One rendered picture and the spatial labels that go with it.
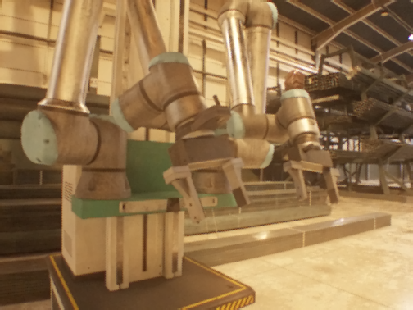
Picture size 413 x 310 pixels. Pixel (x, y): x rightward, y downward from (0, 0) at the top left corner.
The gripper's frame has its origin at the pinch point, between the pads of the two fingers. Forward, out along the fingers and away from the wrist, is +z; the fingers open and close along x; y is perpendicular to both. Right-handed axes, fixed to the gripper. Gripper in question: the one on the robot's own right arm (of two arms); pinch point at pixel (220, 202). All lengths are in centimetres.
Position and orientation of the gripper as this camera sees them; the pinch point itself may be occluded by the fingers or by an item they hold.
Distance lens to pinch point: 56.4
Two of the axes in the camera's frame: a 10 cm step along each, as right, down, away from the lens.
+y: -6.4, 4.1, 6.6
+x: -6.9, 0.7, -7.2
